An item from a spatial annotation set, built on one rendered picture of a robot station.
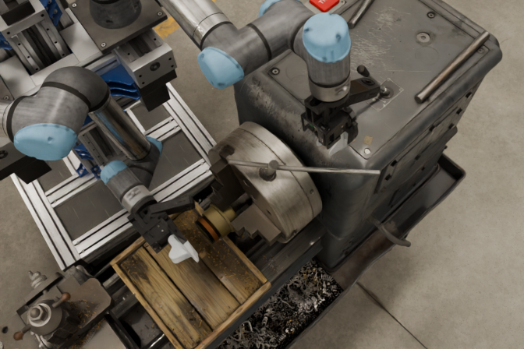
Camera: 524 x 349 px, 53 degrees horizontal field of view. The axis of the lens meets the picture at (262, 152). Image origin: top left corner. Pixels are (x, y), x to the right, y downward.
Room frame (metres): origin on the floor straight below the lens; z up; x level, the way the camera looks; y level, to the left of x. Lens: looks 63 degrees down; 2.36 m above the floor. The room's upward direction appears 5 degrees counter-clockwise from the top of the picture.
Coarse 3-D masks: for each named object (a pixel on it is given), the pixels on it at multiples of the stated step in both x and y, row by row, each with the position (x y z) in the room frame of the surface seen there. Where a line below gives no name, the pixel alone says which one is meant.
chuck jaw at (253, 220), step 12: (252, 204) 0.50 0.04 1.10; (240, 216) 0.47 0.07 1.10; (252, 216) 0.47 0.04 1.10; (264, 216) 0.47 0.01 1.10; (240, 228) 0.44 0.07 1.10; (252, 228) 0.44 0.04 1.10; (264, 228) 0.43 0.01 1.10; (276, 228) 0.43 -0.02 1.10; (264, 240) 0.41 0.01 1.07; (276, 240) 0.41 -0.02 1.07
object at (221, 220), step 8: (208, 208) 0.50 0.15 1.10; (216, 208) 0.49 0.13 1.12; (208, 216) 0.47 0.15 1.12; (216, 216) 0.47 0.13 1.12; (224, 216) 0.47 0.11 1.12; (232, 216) 0.47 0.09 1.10; (200, 224) 0.45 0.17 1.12; (208, 224) 0.45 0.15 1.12; (216, 224) 0.45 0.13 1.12; (224, 224) 0.45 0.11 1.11; (208, 232) 0.43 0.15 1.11; (216, 232) 0.43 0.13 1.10; (224, 232) 0.43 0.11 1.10; (208, 240) 0.43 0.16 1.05; (216, 240) 0.42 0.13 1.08
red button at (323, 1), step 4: (312, 0) 1.01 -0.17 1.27; (316, 0) 1.01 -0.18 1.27; (320, 0) 1.01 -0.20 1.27; (324, 0) 1.01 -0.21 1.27; (328, 0) 1.01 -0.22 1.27; (332, 0) 1.01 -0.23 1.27; (336, 0) 1.00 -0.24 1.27; (312, 4) 1.01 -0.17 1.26; (316, 4) 1.00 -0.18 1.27; (320, 4) 1.00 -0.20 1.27; (324, 4) 0.99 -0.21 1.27; (328, 4) 0.99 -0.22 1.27; (332, 4) 0.99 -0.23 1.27; (336, 4) 1.00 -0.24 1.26; (320, 8) 0.98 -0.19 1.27; (324, 8) 0.98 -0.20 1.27; (328, 8) 0.98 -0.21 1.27
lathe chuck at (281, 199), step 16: (224, 144) 0.63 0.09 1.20; (240, 144) 0.61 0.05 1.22; (256, 144) 0.60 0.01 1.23; (256, 160) 0.56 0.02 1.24; (240, 176) 0.54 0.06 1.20; (256, 176) 0.52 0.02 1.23; (288, 176) 0.52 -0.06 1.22; (256, 192) 0.49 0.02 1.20; (272, 192) 0.48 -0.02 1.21; (288, 192) 0.48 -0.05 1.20; (304, 192) 0.49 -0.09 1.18; (272, 208) 0.45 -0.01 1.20; (288, 208) 0.45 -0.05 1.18; (304, 208) 0.46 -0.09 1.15; (288, 224) 0.42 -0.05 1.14; (304, 224) 0.44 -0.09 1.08; (288, 240) 0.41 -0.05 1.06
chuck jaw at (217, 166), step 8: (224, 152) 0.60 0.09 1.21; (232, 152) 0.60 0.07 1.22; (224, 160) 0.58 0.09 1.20; (216, 168) 0.56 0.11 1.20; (224, 168) 0.56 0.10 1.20; (216, 176) 0.55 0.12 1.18; (224, 176) 0.55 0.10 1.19; (232, 176) 0.55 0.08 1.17; (216, 184) 0.54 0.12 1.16; (224, 184) 0.53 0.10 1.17; (232, 184) 0.54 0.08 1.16; (240, 184) 0.54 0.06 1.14; (216, 192) 0.53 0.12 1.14; (224, 192) 0.52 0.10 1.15; (232, 192) 0.52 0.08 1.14; (240, 192) 0.53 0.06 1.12; (216, 200) 0.51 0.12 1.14; (224, 200) 0.50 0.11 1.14; (232, 200) 0.51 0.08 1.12; (224, 208) 0.49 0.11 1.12
